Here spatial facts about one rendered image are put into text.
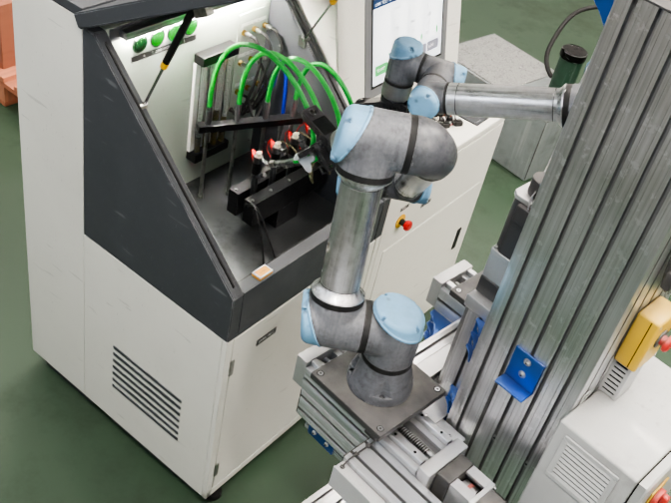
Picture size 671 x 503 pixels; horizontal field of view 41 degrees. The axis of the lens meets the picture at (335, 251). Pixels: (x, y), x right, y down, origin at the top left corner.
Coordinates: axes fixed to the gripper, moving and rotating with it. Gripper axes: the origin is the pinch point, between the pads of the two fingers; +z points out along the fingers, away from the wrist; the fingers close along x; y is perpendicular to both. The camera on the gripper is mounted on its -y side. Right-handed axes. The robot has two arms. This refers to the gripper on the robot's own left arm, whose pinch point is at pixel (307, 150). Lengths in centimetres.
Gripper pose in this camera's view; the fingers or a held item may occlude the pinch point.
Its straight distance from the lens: 240.2
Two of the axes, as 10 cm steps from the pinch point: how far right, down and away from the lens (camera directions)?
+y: 4.5, 8.8, 1.3
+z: -4.2, 0.8, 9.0
